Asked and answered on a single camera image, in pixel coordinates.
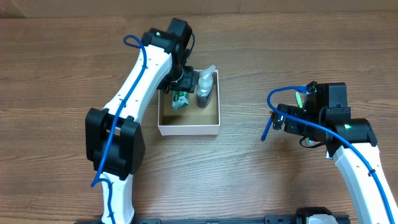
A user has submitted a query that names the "clear pump dispenser bottle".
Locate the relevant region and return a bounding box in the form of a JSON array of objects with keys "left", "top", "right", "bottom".
[{"left": 197, "top": 65, "right": 216, "bottom": 108}]

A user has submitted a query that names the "green soap bar package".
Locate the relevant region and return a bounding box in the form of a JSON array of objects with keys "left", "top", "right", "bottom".
[{"left": 172, "top": 91, "right": 189, "bottom": 110}]

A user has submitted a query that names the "pink open cardboard box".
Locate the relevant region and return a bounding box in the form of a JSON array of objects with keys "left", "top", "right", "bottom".
[{"left": 157, "top": 70, "right": 221, "bottom": 136}]

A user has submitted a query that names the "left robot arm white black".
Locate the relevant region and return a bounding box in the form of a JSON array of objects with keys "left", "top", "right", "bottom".
[{"left": 85, "top": 18, "right": 198, "bottom": 223}]

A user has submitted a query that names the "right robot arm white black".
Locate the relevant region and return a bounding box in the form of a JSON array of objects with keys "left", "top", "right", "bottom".
[{"left": 262, "top": 82, "right": 397, "bottom": 223}]

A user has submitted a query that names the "green toothbrush with cap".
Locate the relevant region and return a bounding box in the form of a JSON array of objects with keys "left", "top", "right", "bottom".
[{"left": 295, "top": 92, "right": 315, "bottom": 147}]

